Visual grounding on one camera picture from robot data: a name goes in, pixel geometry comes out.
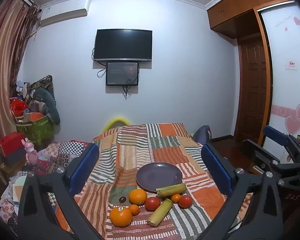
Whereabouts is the white air conditioner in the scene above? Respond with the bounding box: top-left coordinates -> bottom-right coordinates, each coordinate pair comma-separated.
39,0 -> 91,27

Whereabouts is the striped patchwork blanket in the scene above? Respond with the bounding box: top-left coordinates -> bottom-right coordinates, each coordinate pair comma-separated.
74,122 -> 253,240

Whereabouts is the wall-mounted black television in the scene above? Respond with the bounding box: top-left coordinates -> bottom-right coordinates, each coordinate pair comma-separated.
93,29 -> 153,62

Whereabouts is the pink plush toy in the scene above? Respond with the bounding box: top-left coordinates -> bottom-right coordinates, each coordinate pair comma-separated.
21,138 -> 38,166

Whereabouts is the yellow curved object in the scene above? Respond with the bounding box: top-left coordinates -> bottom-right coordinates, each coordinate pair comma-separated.
102,116 -> 132,133

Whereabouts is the red plastic bag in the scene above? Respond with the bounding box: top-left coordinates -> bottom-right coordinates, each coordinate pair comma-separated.
10,99 -> 29,117

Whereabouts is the orange cardboard box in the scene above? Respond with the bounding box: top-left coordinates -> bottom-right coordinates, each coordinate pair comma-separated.
23,112 -> 45,123

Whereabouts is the striped brown curtain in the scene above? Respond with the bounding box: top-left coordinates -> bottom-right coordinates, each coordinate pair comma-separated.
0,0 -> 42,188

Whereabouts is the dark floral cushion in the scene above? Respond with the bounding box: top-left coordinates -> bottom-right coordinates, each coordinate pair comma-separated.
27,75 -> 56,105

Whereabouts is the brown wooden door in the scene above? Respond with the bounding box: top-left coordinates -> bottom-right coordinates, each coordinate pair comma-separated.
236,36 -> 268,143

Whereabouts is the black white checkered cloth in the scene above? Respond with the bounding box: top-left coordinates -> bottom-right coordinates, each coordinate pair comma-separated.
57,141 -> 91,155

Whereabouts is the red box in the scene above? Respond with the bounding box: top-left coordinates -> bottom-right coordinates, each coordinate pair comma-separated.
0,132 -> 25,157

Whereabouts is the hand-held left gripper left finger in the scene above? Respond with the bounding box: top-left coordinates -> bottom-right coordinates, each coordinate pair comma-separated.
17,143 -> 108,240

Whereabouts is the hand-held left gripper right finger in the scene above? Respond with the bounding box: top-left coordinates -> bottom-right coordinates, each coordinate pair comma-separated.
201,144 -> 283,240

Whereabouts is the small wall-mounted black monitor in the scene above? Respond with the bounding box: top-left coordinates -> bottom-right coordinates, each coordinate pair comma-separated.
106,62 -> 140,86

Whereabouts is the floral patterned quilt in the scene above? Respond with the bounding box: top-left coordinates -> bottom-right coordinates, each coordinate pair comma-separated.
0,141 -> 90,230

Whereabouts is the grey plush pillow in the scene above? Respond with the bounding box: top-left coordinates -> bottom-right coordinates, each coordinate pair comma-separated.
31,87 -> 61,125

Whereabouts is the wooden overhead cabinet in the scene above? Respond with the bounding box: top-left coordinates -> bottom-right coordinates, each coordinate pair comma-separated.
207,0 -> 293,39

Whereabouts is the red tomato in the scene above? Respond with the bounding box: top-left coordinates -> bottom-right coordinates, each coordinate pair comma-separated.
178,195 -> 193,209
145,197 -> 161,212

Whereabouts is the dark purple plate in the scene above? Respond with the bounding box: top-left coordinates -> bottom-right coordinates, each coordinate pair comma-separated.
136,162 -> 183,192

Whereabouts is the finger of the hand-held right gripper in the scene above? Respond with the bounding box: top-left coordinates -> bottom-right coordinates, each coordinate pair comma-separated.
263,125 -> 300,161
242,139 -> 300,178

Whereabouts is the white wardrobe door with hearts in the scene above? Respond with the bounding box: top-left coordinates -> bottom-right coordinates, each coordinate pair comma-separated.
257,2 -> 300,155

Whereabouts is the green cardboard box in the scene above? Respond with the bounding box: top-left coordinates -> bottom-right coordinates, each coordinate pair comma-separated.
16,114 -> 54,145

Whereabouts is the large orange with white sticker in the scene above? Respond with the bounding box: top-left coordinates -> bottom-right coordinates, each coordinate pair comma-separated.
109,206 -> 132,227

